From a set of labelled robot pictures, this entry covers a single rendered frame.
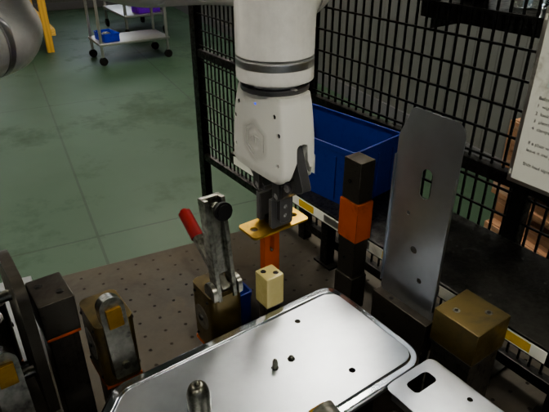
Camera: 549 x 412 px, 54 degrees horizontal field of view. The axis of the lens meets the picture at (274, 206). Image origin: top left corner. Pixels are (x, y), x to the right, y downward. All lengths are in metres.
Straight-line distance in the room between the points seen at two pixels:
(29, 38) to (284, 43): 0.42
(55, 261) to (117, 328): 2.16
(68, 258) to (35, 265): 0.16
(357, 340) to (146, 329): 0.64
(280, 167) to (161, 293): 0.94
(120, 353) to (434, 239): 0.50
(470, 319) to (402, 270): 0.14
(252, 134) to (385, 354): 0.42
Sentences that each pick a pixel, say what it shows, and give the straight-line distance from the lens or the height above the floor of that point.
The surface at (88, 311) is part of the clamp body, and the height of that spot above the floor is 1.07.
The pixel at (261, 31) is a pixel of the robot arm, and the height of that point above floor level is 1.49.
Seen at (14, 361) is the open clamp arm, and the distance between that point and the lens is 0.79.
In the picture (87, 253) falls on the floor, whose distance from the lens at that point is 2.99.
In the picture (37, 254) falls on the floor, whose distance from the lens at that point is 3.07.
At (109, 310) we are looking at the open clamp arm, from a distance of 0.81.
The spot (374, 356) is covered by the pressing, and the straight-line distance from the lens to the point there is 0.86.
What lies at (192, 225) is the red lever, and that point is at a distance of 0.90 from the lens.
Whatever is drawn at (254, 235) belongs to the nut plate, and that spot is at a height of 1.25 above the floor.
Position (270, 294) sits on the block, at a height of 1.03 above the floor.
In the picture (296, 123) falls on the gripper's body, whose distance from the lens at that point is 0.57.
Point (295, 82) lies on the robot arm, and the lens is 0.56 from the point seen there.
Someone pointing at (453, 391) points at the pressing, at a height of 1.00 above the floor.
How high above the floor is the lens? 1.60
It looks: 29 degrees down
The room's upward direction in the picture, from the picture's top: straight up
